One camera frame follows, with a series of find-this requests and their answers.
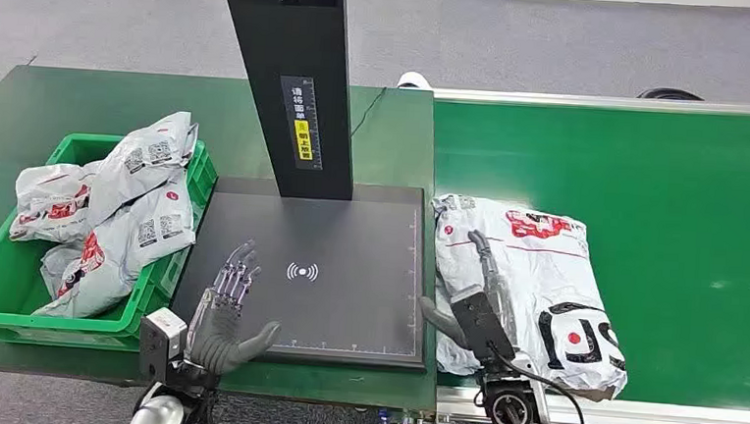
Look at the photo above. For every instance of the aluminium conveyor frame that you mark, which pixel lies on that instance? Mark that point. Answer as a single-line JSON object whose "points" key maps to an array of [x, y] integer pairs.
{"points": [[662, 420]]}

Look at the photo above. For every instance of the black and yellow column label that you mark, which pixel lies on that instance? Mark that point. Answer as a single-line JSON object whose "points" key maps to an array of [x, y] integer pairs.
{"points": [[302, 121]]}

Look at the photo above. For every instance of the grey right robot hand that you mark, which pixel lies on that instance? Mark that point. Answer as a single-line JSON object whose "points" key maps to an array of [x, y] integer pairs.
{"points": [[437, 312]]}

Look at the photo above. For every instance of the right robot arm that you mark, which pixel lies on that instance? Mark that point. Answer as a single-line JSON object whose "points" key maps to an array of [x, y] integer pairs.
{"points": [[507, 411]]}

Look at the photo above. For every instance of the black inbound scanner machine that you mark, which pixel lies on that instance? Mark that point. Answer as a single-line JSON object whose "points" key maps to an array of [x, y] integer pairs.
{"points": [[344, 287]]}

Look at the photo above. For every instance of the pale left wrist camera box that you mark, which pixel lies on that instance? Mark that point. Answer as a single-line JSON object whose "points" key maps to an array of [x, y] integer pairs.
{"points": [[162, 341]]}

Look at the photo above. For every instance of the black round object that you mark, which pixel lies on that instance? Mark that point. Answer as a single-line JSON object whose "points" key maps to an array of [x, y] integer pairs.
{"points": [[669, 94]]}

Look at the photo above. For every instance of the grey package with red print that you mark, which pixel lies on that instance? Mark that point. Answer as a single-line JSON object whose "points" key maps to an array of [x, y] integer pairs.
{"points": [[50, 204], [125, 241]]}

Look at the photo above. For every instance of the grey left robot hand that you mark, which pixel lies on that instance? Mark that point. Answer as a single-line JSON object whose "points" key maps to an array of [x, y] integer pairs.
{"points": [[214, 341]]}

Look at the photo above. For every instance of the grey package with QR codes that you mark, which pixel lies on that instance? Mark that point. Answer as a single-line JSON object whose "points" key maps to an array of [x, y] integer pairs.
{"points": [[144, 157]]}

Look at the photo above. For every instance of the white round object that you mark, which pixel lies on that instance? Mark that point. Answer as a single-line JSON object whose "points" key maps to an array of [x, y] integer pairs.
{"points": [[414, 80]]}

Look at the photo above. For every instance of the white package with black logo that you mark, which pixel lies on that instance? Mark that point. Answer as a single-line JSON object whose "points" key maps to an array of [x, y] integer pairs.
{"points": [[540, 279]]}

